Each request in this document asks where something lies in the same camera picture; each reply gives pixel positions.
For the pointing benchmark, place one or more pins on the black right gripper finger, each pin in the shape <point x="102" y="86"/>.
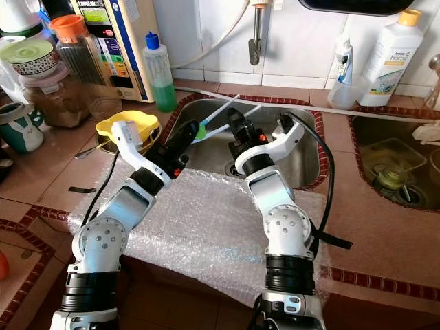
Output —
<point x="234" y="120"/>

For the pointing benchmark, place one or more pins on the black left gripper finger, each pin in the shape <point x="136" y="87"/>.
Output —
<point x="191" y="133"/>

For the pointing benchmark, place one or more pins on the white brush with green head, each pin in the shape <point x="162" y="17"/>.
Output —
<point x="206" y="124"/>

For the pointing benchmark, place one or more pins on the yellow plastic bowl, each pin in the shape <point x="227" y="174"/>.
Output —
<point x="137" y="124"/>

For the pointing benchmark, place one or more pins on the steel fork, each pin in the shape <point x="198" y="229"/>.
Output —
<point x="91" y="150"/>

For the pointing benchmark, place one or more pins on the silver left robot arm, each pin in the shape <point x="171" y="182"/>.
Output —
<point x="110" y="230"/>

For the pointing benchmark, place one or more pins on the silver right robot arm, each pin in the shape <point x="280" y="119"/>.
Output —
<point x="282" y="220"/>

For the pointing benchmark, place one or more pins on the white plastic stick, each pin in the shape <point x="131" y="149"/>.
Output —
<point x="220" y="128"/>

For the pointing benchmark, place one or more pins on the steel sink basin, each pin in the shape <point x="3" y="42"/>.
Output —
<point x="213" y="155"/>
<point x="385" y="129"/>

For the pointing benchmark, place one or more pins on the green dish soap bottle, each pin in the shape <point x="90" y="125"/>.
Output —
<point x="161" y="86"/>

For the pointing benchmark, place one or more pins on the clear bubble wrap sheet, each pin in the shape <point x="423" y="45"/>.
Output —
<point x="199" y="234"/>

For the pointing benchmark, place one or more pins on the clear drinking glass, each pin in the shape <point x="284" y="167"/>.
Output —
<point x="105" y="106"/>

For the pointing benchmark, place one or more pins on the black tape strip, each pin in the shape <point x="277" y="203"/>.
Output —
<point x="81" y="190"/>
<point x="333" y="241"/>

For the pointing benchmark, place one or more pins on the beige water ionizer appliance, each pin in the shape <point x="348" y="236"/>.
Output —
<point x="130" y="48"/>

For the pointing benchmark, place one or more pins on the clear plastic cup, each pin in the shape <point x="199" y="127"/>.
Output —
<point x="344" y="97"/>

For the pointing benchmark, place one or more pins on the thin white counter pipe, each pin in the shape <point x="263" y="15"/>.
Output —
<point x="371" y="112"/>

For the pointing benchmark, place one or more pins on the brown powder jar pink lid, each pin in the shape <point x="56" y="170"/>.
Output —
<point x="58" y="103"/>

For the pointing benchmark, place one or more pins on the glass jar with orange lid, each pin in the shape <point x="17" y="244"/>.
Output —
<point x="82" y="62"/>

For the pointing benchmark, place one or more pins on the clear glass food container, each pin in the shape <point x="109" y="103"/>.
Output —
<point x="395" y="152"/>

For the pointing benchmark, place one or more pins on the small round green lid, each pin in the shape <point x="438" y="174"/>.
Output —
<point x="393" y="180"/>

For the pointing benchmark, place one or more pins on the green and white mug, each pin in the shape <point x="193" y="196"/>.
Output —
<point x="20" y="130"/>

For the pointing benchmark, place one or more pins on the white detergent bottle orange cap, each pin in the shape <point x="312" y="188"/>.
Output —
<point x="392" y="62"/>

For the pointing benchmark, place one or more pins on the black hanging pan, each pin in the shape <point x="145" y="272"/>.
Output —
<point x="357" y="5"/>

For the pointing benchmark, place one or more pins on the patterned container with green lid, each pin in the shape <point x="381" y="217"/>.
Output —
<point x="38" y="58"/>

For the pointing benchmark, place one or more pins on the white translucent plastic container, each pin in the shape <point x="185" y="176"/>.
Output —
<point x="8" y="75"/>

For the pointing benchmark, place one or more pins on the white jug with green base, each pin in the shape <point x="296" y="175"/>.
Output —
<point x="17" y="15"/>

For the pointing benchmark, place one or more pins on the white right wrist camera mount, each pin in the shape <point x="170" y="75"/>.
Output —
<point x="282" y="144"/>

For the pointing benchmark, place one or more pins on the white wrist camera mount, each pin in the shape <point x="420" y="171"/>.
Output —
<point x="282" y="144"/>
<point x="125" y="141"/>

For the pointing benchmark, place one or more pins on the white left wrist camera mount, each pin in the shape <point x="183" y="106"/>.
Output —
<point x="125" y="141"/>

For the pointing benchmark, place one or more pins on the steel wall faucet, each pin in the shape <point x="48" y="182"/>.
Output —
<point x="256" y="41"/>

